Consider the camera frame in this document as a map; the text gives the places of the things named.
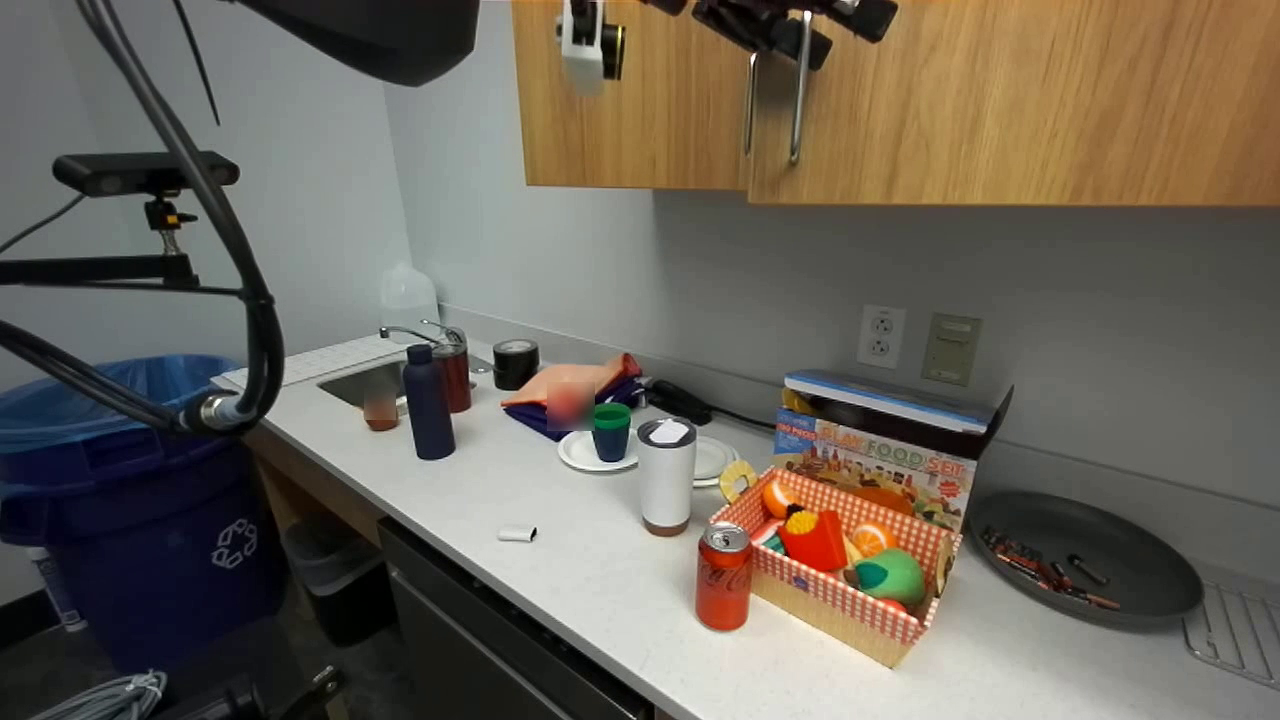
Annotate black dishwasher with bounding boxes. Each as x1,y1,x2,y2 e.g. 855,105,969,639
377,515,661,720

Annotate narrow wooden cabinet door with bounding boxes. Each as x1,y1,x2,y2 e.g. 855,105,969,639
506,0,756,197

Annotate white tumbler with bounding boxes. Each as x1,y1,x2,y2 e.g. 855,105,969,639
633,418,700,541

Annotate toy food cardboard box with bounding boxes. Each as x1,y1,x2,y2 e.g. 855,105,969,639
771,367,1014,534

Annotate silver faucet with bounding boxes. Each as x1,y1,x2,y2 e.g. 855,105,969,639
377,322,452,358

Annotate orange cloth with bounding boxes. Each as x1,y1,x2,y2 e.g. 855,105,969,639
499,348,644,430

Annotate black camera tripod mount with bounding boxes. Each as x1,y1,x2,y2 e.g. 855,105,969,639
0,193,206,293

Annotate small items on plate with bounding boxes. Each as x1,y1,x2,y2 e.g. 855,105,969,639
986,528,1126,617

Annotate blue plastic bin liner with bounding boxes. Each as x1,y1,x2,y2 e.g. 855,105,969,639
0,353,244,463

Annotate small black bin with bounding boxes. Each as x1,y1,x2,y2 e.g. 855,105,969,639
280,515,400,652

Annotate orange fruit toy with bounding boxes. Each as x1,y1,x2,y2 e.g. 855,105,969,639
756,478,806,525

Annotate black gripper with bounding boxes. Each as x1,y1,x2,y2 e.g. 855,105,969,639
687,0,900,78

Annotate red soda can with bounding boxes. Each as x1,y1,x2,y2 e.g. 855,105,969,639
691,515,756,638

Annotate yellow pineapple slice toy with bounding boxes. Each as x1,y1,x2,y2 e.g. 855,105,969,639
717,455,761,507

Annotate black camera bar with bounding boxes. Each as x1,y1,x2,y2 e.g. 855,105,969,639
46,147,244,202

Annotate grey plate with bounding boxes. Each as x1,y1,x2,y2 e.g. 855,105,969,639
964,485,1206,638

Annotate orange slice toy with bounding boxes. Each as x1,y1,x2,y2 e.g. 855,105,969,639
849,519,896,562

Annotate black cup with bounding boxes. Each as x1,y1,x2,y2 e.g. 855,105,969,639
489,335,543,396

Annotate red checkered cardboard box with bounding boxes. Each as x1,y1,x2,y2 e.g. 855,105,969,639
717,463,960,671

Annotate white plate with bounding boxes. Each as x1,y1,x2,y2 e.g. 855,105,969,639
552,423,649,481
687,433,744,490

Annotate green cup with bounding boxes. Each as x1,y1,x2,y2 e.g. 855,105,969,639
585,401,636,469

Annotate wide wooden cabinet door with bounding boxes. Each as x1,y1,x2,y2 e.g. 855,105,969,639
744,0,1280,214

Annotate crumpled plastic bag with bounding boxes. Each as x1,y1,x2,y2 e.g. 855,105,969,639
27,667,171,720

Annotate red toy food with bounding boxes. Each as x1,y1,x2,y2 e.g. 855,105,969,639
780,506,851,575

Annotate steel sink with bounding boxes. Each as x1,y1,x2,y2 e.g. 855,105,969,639
315,358,413,418

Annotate thick black cable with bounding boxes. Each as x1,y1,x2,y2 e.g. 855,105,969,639
0,0,291,442

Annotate green pear toy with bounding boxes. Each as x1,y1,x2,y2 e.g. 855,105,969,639
849,549,928,613

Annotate dark blue bottle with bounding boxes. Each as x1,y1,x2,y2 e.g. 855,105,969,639
402,342,460,463

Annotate white wall outlet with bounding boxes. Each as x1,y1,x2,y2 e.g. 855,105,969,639
855,300,907,373

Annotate beige wall switch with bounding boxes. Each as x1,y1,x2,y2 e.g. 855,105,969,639
919,308,986,393

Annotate wooden base cabinet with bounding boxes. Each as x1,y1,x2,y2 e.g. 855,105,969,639
236,421,393,554

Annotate black cabled device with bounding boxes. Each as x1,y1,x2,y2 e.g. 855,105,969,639
644,379,720,430

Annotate blue recycling bin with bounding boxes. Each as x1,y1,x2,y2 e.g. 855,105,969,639
0,353,291,682

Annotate clear plastic jug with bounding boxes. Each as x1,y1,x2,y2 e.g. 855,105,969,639
377,260,443,335

